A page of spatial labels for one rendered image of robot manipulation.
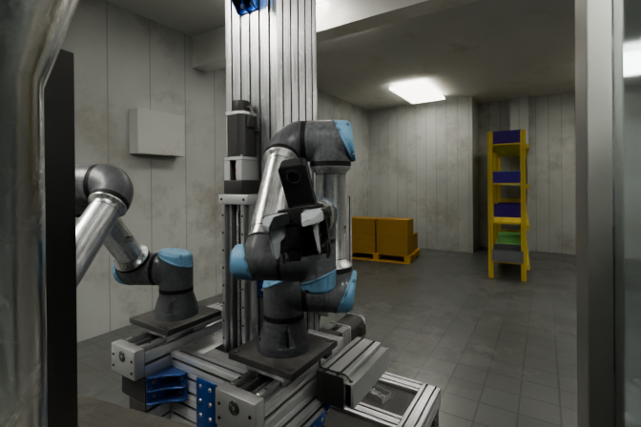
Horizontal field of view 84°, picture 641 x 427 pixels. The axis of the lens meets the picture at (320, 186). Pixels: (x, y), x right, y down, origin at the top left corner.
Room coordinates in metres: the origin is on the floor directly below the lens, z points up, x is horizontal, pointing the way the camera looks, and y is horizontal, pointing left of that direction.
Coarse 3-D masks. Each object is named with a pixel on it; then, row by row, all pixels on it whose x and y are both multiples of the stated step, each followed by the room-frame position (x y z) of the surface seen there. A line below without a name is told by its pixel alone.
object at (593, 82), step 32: (576, 0) 0.32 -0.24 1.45; (608, 0) 0.30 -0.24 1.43; (576, 32) 0.32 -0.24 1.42; (608, 32) 0.30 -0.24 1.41; (576, 64) 0.33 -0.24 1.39; (608, 64) 0.30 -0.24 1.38; (576, 96) 0.33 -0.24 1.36; (608, 96) 0.30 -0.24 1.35; (576, 128) 0.33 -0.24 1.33; (608, 128) 0.30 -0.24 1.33; (576, 160) 0.33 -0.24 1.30; (608, 160) 0.30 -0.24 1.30; (576, 192) 0.33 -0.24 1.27; (608, 192) 0.30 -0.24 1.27; (576, 224) 0.33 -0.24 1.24; (608, 224) 0.30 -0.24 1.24; (576, 256) 0.33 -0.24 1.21; (608, 256) 0.30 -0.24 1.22; (576, 288) 0.33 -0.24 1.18; (608, 288) 0.30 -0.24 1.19; (608, 320) 0.30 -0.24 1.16; (608, 352) 0.30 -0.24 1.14; (608, 384) 0.30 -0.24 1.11; (608, 416) 0.30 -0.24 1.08
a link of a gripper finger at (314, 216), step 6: (306, 210) 0.51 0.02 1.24; (312, 210) 0.48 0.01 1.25; (318, 210) 0.47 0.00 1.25; (300, 216) 0.44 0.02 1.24; (306, 216) 0.44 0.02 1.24; (312, 216) 0.44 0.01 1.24; (318, 216) 0.46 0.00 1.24; (300, 222) 0.43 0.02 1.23; (306, 222) 0.43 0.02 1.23; (312, 222) 0.44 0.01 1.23; (318, 222) 0.45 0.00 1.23; (318, 228) 0.50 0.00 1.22; (318, 234) 0.46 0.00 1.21; (318, 240) 0.46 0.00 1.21; (318, 246) 0.46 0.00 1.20
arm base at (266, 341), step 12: (264, 324) 0.99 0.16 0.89; (276, 324) 0.96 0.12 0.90; (288, 324) 0.96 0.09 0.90; (300, 324) 0.98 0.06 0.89; (264, 336) 0.97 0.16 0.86; (276, 336) 0.95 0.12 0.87; (288, 336) 0.96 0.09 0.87; (300, 336) 0.97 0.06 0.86; (264, 348) 0.96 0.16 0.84; (276, 348) 0.94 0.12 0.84; (288, 348) 0.94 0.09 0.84; (300, 348) 0.96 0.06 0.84
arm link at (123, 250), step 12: (84, 168) 0.96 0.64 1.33; (84, 180) 0.94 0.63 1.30; (84, 192) 0.94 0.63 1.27; (84, 204) 0.97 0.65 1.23; (120, 228) 1.12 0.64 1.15; (108, 240) 1.11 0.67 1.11; (120, 240) 1.13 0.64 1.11; (132, 240) 1.18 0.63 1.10; (120, 252) 1.15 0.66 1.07; (132, 252) 1.18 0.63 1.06; (144, 252) 1.24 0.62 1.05; (120, 264) 1.20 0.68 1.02; (132, 264) 1.20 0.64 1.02; (144, 264) 1.23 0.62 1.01; (120, 276) 1.24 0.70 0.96; (132, 276) 1.22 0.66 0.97; (144, 276) 1.23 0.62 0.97
